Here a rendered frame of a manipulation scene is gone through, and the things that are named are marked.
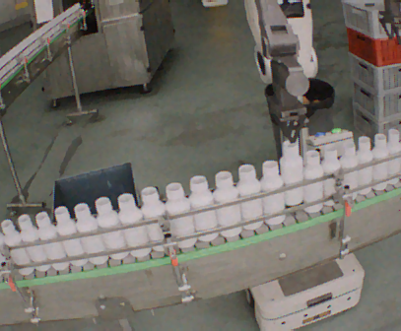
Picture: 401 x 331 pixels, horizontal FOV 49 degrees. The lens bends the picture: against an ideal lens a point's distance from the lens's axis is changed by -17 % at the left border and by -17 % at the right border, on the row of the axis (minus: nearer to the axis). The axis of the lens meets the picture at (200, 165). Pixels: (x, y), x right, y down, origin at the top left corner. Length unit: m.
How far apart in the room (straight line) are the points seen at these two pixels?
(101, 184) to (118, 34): 3.11
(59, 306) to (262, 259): 0.59
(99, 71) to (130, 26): 0.59
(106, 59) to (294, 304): 3.45
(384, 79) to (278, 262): 2.34
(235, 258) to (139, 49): 3.70
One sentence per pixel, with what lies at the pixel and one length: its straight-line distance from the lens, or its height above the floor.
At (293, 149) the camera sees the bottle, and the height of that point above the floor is 1.20.
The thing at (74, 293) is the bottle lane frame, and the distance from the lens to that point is 1.34.
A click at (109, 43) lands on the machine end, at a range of 4.89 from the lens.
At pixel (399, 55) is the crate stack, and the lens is 3.58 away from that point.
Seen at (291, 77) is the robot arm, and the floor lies 1.42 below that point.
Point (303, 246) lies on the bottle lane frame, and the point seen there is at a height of 0.92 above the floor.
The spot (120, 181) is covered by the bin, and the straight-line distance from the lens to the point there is 1.86.
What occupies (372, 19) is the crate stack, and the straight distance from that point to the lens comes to 3.33.
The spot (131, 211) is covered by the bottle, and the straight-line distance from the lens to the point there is 1.22.
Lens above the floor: 1.80
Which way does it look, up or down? 30 degrees down
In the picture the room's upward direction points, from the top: 9 degrees counter-clockwise
